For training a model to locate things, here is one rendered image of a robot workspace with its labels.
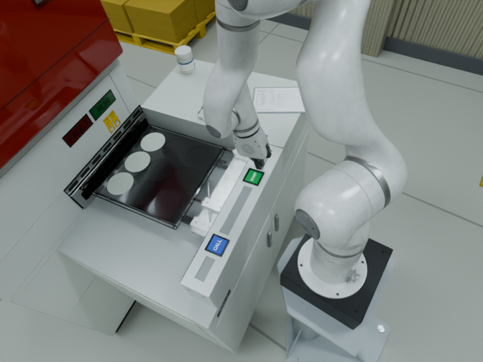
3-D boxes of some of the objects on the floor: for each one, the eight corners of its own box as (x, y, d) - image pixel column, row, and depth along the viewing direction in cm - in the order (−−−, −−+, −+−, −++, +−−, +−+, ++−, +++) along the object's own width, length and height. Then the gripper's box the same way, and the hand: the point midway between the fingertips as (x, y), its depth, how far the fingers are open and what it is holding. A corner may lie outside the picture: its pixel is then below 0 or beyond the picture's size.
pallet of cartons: (228, 19, 342) (222, -24, 306) (175, 65, 304) (162, 21, 269) (148, -3, 389) (135, -43, 353) (95, 34, 351) (74, -6, 316)
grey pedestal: (390, 326, 160) (472, 278, 93) (356, 414, 142) (426, 434, 74) (301, 273, 180) (315, 202, 112) (260, 345, 161) (248, 310, 94)
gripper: (274, 119, 89) (285, 161, 103) (229, 115, 96) (246, 154, 110) (263, 138, 86) (277, 179, 99) (218, 132, 93) (236, 171, 106)
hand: (259, 162), depth 103 cm, fingers closed
